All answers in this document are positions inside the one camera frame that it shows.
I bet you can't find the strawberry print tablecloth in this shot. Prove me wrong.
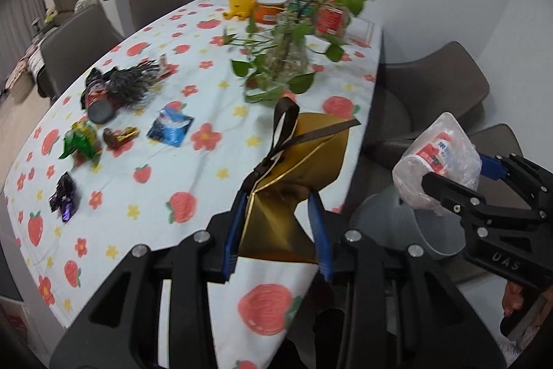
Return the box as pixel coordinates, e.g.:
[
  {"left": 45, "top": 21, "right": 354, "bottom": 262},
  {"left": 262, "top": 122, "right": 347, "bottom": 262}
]
[{"left": 2, "top": 0, "right": 385, "bottom": 369}]

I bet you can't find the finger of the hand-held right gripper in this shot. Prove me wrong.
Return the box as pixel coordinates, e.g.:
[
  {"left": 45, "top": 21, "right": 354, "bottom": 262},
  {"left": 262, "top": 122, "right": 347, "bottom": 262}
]
[
  {"left": 477, "top": 153, "right": 553, "bottom": 201},
  {"left": 421, "top": 171, "right": 550, "bottom": 232}
]

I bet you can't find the clear waste bin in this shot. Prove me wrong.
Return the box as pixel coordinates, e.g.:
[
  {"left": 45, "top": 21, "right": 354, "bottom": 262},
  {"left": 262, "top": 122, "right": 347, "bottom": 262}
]
[{"left": 352, "top": 184, "right": 471, "bottom": 258}]

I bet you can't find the black plastic bag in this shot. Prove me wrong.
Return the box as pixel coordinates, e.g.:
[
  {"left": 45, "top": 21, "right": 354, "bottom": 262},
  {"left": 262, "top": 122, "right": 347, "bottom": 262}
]
[{"left": 85, "top": 60, "right": 161, "bottom": 109}]

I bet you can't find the glass vase with flowers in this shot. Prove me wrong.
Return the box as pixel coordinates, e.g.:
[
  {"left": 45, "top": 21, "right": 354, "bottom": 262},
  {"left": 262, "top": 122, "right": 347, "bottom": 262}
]
[{"left": 225, "top": 0, "right": 379, "bottom": 107}]

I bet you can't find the person's right hand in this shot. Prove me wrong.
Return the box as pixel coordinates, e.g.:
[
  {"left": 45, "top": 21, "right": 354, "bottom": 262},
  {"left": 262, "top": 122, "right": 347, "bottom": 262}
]
[{"left": 501, "top": 282, "right": 526, "bottom": 319}]

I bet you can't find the orange instant noodle cup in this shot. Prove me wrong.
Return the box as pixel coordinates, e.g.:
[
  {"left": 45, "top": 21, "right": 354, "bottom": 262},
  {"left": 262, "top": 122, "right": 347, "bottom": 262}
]
[{"left": 253, "top": 0, "right": 288, "bottom": 24}]

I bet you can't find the clear plastic wrapper red label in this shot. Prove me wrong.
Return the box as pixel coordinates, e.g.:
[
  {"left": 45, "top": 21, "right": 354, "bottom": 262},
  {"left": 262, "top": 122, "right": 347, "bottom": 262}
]
[{"left": 392, "top": 112, "right": 482, "bottom": 218}]

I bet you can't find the floral covered sofa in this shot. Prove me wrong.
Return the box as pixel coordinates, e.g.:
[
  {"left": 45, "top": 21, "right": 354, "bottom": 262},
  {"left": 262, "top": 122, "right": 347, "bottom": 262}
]
[{"left": 5, "top": 43, "right": 45, "bottom": 94}]

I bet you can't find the blue snack wrapper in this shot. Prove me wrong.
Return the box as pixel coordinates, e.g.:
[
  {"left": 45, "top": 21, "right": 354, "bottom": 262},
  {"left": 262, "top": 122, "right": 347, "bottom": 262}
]
[{"left": 147, "top": 108, "right": 195, "bottom": 147}]

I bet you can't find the clear jar red label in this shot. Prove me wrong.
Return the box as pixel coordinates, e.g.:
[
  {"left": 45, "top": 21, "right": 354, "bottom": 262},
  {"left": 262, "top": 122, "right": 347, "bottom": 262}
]
[{"left": 313, "top": 1, "right": 353, "bottom": 39}]

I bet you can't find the grey curtain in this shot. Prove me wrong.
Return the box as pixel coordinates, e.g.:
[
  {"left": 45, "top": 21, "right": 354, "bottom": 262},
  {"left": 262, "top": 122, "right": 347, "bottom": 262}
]
[{"left": 0, "top": 0, "right": 48, "bottom": 65}]

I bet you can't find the brown candy wrapper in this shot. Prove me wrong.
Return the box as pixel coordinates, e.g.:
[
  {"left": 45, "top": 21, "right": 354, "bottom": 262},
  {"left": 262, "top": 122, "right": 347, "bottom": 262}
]
[{"left": 103, "top": 126, "right": 140, "bottom": 147}]

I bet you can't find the green snack wrapper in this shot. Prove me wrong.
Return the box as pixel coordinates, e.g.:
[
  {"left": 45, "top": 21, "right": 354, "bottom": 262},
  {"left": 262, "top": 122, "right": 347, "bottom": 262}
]
[{"left": 58, "top": 120, "right": 103, "bottom": 163}]

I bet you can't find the cardboard box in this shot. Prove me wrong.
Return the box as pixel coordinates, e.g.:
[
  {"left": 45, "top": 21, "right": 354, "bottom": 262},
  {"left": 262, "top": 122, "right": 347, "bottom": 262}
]
[{"left": 0, "top": 299, "right": 29, "bottom": 349}]

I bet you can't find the gold paper gift bag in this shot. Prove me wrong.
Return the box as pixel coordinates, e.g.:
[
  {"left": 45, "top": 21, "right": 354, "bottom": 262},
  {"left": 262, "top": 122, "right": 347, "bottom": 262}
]
[{"left": 237, "top": 98, "right": 361, "bottom": 266}]

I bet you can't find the purple snack wrapper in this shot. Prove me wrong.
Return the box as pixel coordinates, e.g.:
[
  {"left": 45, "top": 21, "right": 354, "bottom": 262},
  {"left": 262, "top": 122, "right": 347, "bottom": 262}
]
[{"left": 48, "top": 172, "right": 81, "bottom": 223}]

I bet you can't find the red drink can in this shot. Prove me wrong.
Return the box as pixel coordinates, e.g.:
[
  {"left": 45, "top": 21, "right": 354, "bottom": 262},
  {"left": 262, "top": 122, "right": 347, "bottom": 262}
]
[{"left": 83, "top": 83, "right": 117, "bottom": 124}]

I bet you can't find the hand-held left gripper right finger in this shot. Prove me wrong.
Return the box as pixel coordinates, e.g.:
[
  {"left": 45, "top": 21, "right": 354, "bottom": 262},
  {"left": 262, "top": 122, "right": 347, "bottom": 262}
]
[{"left": 308, "top": 190, "right": 506, "bottom": 369}]

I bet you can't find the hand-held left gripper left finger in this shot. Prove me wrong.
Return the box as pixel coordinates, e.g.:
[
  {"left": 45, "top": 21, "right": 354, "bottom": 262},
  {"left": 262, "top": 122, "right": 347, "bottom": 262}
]
[{"left": 49, "top": 191, "right": 255, "bottom": 369}]

